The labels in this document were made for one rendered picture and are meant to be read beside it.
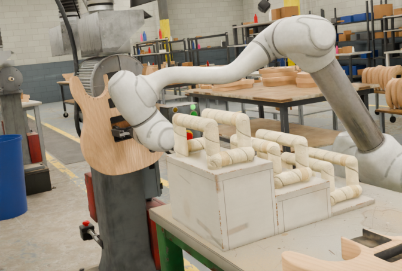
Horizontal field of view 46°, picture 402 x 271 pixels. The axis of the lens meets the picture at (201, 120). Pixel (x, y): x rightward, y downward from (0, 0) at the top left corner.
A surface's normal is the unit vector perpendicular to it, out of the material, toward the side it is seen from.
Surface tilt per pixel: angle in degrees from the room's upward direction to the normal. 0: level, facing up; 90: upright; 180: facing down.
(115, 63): 82
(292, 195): 90
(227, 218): 90
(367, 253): 0
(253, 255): 0
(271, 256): 0
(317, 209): 90
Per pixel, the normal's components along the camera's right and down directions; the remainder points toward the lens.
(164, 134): 0.40, 0.04
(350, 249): -0.87, 0.16
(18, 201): 0.87, 0.05
